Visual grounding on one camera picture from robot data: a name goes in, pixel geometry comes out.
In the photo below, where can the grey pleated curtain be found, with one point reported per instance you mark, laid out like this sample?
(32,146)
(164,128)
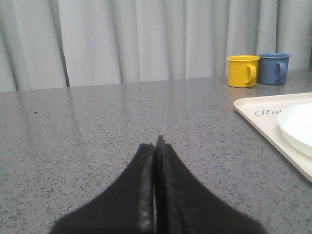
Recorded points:
(70,43)

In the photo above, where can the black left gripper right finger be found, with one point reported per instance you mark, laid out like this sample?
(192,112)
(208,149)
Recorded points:
(185,206)

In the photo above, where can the yellow enamel mug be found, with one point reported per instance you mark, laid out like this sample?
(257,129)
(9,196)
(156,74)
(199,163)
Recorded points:
(242,71)

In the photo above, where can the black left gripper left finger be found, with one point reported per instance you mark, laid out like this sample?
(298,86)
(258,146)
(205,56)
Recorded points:
(125,207)

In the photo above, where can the blue enamel mug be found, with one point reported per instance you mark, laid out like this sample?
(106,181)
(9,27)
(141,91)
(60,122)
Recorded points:
(272,68)

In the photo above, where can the white round plate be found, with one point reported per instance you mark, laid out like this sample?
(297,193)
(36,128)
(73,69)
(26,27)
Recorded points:
(295,124)

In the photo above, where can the cream rabbit print tray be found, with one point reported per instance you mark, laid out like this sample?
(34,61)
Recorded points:
(262,113)

